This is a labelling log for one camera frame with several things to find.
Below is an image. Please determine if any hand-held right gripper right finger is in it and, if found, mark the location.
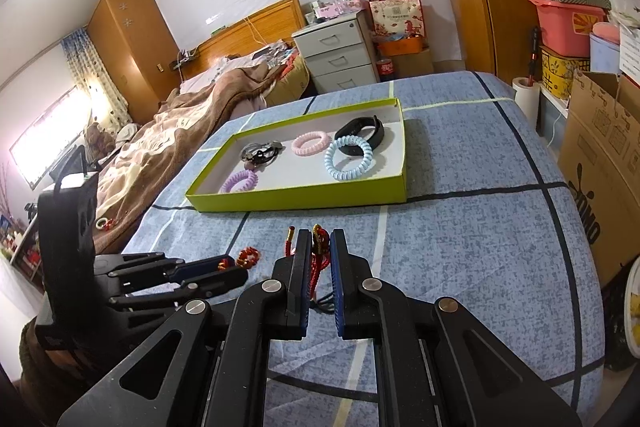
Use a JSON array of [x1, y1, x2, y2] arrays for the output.
[[330, 229, 583, 427]]

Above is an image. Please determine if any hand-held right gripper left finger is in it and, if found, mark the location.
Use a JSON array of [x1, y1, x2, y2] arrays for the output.
[[57, 229, 313, 427]]

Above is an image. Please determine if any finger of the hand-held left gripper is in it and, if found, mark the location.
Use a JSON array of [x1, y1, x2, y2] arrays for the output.
[[107, 268, 249, 312], [95, 252, 233, 283]]

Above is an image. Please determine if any red braided cord bracelet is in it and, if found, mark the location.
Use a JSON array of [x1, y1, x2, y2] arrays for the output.
[[284, 224, 332, 303]]

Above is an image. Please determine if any red beaded bracelet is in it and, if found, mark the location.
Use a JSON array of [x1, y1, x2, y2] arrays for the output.
[[219, 247, 262, 270]]

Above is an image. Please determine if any green cardboard tray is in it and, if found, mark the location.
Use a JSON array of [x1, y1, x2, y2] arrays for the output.
[[185, 97, 408, 212]]

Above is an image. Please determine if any black hair tie grey charm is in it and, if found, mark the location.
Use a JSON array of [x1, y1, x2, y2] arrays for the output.
[[240, 138, 287, 168]]

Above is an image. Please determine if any black wristband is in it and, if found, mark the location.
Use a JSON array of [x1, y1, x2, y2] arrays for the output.
[[334, 116, 386, 156]]

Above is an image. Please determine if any person's left forearm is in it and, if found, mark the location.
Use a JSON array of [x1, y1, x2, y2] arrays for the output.
[[17, 317, 116, 413]]

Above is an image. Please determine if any cluttered desk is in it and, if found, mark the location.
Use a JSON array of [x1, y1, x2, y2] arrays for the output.
[[0, 202, 43, 293]]

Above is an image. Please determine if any window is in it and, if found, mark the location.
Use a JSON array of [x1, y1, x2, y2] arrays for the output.
[[10, 87, 93, 192]]

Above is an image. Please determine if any teddy bear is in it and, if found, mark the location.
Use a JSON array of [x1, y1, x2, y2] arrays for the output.
[[82, 123, 116, 160]]

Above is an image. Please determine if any brown blanket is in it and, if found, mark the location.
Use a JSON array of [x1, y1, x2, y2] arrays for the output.
[[95, 59, 283, 253]]

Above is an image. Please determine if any blue checked tablecloth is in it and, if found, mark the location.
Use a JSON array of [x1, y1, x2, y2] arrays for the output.
[[120, 69, 608, 427]]

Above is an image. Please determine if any dotted curtain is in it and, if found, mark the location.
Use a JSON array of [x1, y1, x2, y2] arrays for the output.
[[61, 28, 133, 132]]

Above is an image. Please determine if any mustard bed sheet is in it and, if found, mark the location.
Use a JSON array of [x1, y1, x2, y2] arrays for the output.
[[264, 56, 313, 108]]

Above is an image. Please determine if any small wooden wardrobe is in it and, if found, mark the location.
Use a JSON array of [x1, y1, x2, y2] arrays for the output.
[[87, 0, 181, 125]]

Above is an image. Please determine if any floral quilt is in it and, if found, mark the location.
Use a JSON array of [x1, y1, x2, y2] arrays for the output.
[[255, 42, 301, 70]]

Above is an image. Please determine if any grey three-drawer cabinet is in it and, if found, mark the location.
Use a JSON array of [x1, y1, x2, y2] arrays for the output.
[[291, 9, 381, 96]]

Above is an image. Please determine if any small cardboard box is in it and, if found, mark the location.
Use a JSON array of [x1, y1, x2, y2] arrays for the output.
[[392, 48, 435, 80]]

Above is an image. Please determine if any orange box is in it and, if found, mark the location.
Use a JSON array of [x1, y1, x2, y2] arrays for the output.
[[376, 36, 427, 56]]

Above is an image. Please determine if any wooden bed headboard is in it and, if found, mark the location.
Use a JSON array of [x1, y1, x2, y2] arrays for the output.
[[177, 0, 307, 80]]

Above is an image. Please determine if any paper towel roll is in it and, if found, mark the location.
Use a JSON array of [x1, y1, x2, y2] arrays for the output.
[[511, 76, 542, 130]]

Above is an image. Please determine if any pink packaging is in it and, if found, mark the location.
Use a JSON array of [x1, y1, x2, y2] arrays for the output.
[[305, 0, 363, 25]]

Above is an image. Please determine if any red gift bag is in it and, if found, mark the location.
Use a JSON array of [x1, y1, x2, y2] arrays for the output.
[[368, 0, 426, 45]]

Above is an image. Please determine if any large cardboard box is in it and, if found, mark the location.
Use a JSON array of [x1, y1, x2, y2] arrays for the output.
[[556, 68, 640, 290]]

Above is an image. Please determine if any red black stick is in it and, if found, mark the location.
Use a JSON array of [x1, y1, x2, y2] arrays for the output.
[[527, 26, 543, 80]]

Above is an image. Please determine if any yellow patterned box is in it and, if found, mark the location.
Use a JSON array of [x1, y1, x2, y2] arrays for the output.
[[539, 44, 592, 100]]

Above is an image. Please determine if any pink plastic bin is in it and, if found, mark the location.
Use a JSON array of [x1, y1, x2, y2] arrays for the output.
[[529, 0, 612, 58]]

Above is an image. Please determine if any pale blue box pink lid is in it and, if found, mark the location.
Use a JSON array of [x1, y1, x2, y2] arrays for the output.
[[589, 21, 626, 74]]

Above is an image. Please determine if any white labelled box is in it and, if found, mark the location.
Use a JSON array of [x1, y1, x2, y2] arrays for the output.
[[619, 24, 640, 82]]

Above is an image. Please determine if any purple spiral hair tie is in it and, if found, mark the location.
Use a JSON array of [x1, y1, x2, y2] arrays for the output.
[[220, 169, 259, 195]]

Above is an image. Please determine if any blue spiral hair tie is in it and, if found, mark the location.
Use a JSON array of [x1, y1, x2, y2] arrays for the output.
[[324, 138, 375, 182]]

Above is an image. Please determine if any pink spiral hair tie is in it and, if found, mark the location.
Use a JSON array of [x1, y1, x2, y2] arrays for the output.
[[291, 131, 332, 158]]

